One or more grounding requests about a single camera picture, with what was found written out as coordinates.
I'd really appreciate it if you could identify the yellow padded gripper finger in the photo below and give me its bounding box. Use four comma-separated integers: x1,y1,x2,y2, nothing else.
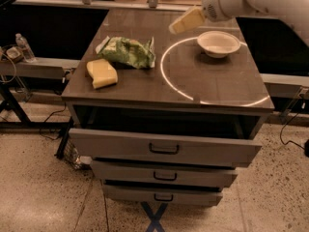
169,7,206,34

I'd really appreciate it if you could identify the green jalapeno chip bag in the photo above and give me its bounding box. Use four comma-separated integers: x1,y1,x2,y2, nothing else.
95,37,155,69

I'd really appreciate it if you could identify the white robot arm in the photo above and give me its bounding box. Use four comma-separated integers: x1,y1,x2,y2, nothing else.
169,0,309,44

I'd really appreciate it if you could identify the yellow sponge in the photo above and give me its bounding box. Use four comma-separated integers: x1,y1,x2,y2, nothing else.
86,59,118,89

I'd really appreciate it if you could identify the white bowl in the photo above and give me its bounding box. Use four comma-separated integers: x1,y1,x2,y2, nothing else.
197,31,240,58

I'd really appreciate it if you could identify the grey drawer cabinet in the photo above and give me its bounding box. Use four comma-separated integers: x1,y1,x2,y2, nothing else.
62,9,273,193

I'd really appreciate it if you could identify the top grey drawer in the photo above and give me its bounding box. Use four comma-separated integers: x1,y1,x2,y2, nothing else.
70,129,262,167

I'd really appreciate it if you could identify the grey drawer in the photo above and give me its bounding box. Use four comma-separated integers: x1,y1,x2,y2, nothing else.
102,184,223,207
70,129,262,167
91,160,238,189

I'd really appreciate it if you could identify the grey side bench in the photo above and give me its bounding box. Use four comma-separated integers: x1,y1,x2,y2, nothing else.
0,57,79,79

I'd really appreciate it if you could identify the clear plastic water bottle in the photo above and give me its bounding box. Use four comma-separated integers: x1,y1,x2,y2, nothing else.
15,33,36,63

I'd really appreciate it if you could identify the middle grey drawer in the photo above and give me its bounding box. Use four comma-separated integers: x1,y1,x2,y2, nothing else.
91,160,238,189

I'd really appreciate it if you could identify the roll of tape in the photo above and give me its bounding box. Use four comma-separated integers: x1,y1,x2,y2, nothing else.
6,46,22,62

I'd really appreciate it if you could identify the bottom grey drawer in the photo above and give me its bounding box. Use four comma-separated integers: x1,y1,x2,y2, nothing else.
102,184,223,207

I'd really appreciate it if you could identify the black cable on floor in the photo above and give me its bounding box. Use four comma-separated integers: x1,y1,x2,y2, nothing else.
279,103,309,153

